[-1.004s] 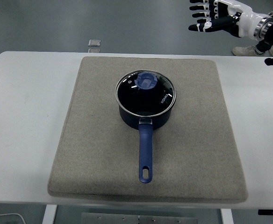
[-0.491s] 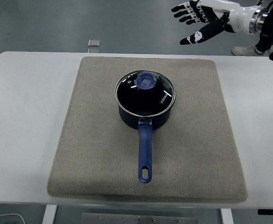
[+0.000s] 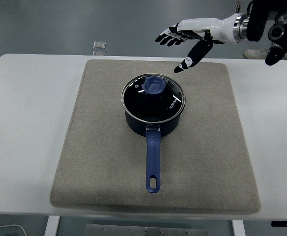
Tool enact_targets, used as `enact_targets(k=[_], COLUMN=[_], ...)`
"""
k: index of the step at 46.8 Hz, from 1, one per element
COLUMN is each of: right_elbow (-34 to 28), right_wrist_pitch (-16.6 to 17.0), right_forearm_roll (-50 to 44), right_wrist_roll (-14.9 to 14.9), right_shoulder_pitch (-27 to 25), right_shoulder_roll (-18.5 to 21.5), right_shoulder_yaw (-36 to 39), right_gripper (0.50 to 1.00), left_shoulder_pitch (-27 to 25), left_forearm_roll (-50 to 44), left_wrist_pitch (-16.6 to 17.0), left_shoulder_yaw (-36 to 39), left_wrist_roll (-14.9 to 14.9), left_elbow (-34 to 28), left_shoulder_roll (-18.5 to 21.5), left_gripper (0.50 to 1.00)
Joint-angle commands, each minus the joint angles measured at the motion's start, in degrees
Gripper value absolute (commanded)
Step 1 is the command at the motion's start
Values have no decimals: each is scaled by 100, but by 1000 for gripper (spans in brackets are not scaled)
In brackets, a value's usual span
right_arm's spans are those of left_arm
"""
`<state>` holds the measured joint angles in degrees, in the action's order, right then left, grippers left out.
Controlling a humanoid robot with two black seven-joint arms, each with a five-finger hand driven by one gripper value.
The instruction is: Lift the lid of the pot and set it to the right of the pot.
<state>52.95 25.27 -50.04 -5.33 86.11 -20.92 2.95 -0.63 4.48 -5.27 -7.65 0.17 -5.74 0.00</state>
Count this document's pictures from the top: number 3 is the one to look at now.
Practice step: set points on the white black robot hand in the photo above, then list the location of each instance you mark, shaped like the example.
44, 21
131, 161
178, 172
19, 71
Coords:
214, 27

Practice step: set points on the glass pot lid blue knob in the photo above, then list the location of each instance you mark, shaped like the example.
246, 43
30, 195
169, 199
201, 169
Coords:
153, 103

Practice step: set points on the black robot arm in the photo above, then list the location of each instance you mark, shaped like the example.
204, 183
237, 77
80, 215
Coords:
256, 24

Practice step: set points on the small silver floor outlet plate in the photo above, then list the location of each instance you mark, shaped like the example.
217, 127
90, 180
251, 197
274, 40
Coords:
98, 53

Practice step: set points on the beige fabric mat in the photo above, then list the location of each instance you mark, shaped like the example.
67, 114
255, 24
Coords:
96, 147

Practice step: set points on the white table leg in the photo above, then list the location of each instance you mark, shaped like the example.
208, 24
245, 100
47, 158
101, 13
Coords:
238, 228
52, 226

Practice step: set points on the black table control panel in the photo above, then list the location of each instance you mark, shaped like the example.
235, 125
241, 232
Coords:
286, 223

